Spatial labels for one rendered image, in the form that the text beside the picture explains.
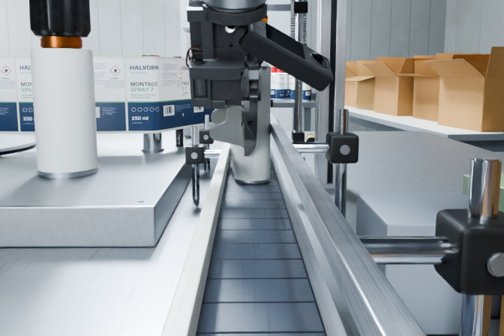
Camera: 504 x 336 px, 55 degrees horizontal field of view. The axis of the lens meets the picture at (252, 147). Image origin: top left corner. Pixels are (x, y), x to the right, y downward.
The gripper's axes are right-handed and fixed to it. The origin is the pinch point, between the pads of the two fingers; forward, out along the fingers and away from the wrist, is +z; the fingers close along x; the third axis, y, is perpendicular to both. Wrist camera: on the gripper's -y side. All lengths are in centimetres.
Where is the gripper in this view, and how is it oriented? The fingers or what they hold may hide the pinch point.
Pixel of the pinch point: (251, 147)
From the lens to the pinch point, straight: 65.0
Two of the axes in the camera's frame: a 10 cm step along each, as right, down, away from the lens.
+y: -10.0, 0.0, -0.2
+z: -0.1, 7.9, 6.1
